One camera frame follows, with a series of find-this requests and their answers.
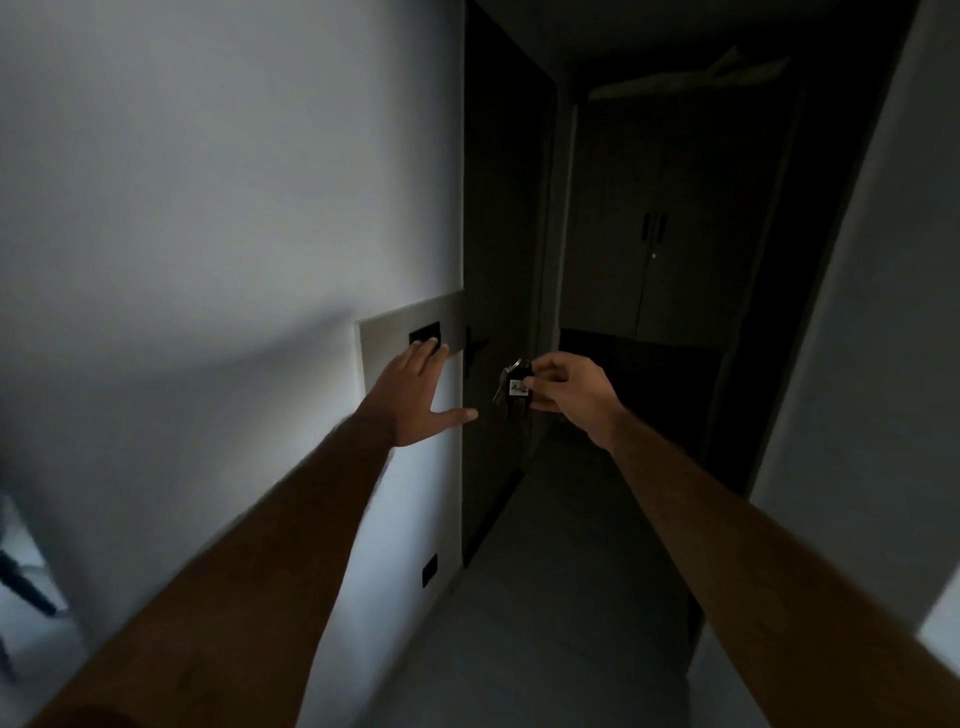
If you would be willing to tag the person's right hand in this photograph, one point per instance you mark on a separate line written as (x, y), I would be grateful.
(581, 401)

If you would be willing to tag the black wall switch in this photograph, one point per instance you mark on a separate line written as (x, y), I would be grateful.
(424, 332)

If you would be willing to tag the person's right forearm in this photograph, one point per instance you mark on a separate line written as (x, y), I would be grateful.
(765, 592)

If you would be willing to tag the dark door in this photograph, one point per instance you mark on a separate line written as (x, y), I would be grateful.
(501, 277)

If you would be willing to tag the black wall socket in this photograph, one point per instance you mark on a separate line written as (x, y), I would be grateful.
(429, 571)

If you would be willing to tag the bunch of keys with tag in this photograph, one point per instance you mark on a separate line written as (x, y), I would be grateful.
(511, 386)

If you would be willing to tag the person's left forearm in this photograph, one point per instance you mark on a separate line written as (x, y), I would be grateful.
(225, 592)

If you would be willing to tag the person's left hand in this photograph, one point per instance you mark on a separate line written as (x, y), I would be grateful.
(409, 409)

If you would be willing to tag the dark wardrobe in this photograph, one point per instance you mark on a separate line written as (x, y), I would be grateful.
(660, 225)

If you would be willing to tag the person's left thumb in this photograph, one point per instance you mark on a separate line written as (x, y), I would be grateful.
(454, 418)

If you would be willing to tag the grey wall panel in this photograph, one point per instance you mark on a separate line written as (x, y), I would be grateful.
(411, 341)

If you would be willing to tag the person's right thumb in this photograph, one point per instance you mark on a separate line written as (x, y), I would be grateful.
(544, 382)

